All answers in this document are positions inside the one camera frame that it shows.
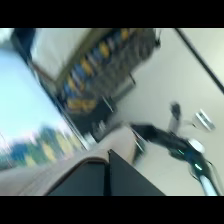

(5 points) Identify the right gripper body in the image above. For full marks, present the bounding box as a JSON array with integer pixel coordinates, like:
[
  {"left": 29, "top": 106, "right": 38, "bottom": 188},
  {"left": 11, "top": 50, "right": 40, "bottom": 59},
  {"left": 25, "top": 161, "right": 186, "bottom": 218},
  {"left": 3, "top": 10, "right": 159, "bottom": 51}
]
[{"left": 129, "top": 123, "right": 168, "bottom": 144}]

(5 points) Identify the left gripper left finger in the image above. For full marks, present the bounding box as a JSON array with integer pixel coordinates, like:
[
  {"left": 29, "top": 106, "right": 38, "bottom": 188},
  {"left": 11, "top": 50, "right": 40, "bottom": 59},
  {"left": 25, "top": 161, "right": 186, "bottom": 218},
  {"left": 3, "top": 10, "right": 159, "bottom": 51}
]
[{"left": 46, "top": 161, "right": 110, "bottom": 197}]

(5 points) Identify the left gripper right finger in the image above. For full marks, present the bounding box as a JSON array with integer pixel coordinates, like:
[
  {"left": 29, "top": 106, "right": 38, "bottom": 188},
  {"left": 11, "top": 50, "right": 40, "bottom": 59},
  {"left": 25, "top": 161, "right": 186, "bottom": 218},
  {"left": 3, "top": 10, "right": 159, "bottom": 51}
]
[{"left": 107, "top": 148, "right": 166, "bottom": 197}]

